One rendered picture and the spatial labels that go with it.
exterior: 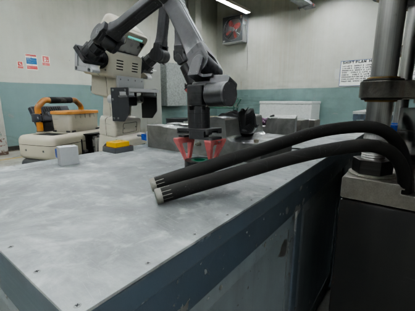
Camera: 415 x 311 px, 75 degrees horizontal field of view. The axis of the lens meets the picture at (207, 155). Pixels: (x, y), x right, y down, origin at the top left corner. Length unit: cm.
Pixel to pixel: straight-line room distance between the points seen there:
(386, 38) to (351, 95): 740
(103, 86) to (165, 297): 123
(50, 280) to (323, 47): 841
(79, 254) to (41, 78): 626
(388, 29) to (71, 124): 143
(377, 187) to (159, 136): 73
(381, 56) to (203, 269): 66
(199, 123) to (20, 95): 590
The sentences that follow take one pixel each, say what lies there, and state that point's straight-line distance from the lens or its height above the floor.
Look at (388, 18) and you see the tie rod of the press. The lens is 85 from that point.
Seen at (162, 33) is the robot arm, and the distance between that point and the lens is 165.
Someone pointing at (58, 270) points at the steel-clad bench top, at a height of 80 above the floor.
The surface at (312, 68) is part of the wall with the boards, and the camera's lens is 855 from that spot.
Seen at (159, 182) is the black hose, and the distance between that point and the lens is 57.
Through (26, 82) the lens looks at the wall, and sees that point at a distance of 649.
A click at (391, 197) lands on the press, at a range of 83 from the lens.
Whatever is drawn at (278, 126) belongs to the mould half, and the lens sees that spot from 123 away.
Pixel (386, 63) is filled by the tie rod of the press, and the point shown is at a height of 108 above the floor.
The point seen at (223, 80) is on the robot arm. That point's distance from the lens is 64.
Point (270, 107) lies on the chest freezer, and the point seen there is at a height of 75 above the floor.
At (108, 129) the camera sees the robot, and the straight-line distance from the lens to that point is 146.
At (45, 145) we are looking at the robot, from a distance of 154.
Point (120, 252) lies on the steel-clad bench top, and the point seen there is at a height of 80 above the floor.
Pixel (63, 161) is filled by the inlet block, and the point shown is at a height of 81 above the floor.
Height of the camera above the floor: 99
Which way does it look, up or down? 12 degrees down
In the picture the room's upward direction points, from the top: straight up
